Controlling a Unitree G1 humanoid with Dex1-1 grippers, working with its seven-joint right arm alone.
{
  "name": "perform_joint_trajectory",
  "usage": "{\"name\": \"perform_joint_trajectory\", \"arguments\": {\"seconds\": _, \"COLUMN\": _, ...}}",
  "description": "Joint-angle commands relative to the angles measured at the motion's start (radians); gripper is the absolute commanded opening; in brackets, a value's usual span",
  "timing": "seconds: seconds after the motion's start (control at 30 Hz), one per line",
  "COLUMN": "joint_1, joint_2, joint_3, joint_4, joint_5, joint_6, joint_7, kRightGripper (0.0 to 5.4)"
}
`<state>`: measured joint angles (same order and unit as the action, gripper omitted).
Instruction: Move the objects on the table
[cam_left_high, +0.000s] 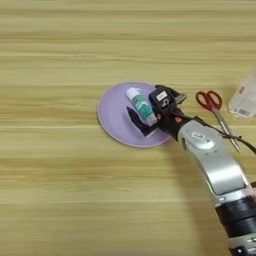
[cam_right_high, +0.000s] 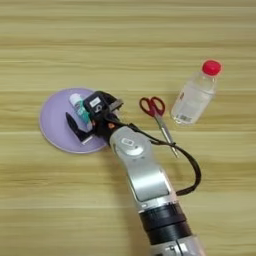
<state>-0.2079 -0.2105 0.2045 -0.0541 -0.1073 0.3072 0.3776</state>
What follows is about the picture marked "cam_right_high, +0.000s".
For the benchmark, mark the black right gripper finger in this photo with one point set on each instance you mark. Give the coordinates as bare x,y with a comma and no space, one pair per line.
75,128
115,104

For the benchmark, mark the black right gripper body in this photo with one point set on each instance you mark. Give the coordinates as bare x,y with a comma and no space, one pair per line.
106,126

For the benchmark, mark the teal and white glue stick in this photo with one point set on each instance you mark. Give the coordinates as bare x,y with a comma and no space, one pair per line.
80,108

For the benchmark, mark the clear bottle with red cap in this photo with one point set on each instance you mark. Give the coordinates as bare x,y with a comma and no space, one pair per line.
193,96

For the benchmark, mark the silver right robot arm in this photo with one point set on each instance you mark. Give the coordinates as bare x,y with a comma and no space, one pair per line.
146,173

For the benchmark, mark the black box with white label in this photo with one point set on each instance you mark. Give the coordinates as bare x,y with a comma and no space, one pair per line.
96,105

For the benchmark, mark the round purple plate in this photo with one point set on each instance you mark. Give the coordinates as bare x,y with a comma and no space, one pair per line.
55,123

